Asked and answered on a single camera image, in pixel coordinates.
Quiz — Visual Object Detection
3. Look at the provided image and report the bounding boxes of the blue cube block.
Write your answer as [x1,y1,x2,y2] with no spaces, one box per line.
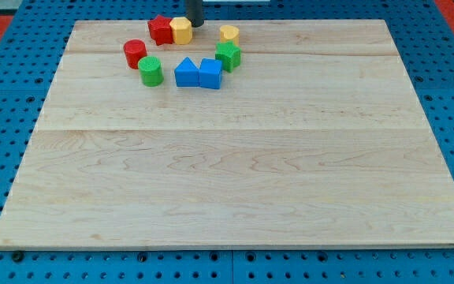
[199,58,222,89]

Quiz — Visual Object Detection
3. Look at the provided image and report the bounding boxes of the blue triangle block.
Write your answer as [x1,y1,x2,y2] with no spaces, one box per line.
[174,57,199,87]

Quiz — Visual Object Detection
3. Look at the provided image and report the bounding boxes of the green star block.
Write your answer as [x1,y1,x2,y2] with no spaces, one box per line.
[215,41,241,73]

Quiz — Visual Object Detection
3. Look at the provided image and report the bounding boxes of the light wooden board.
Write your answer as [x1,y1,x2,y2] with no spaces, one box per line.
[0,20,454,251]

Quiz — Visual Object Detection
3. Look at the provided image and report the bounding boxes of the green cylinder block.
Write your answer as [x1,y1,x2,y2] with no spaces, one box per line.
[138,56,164,87]

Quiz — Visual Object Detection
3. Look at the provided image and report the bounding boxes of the yellow heart block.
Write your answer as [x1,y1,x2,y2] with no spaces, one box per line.
[219,25,240,46]

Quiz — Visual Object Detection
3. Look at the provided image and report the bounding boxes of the yellow hexagon block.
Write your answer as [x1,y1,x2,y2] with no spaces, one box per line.
[169,17,193,45]

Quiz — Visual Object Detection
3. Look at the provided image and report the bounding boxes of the red star block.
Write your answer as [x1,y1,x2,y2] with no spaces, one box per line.
[147,15,173,46]

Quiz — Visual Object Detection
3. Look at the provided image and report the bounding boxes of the red cylinder block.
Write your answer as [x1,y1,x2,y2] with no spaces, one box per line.
[123,39,147,69]

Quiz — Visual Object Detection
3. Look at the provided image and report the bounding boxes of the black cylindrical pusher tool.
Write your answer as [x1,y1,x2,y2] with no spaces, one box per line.
[184,0,204,28]

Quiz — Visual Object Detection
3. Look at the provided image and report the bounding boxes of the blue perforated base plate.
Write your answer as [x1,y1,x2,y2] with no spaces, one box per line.
[0,1,454,283]

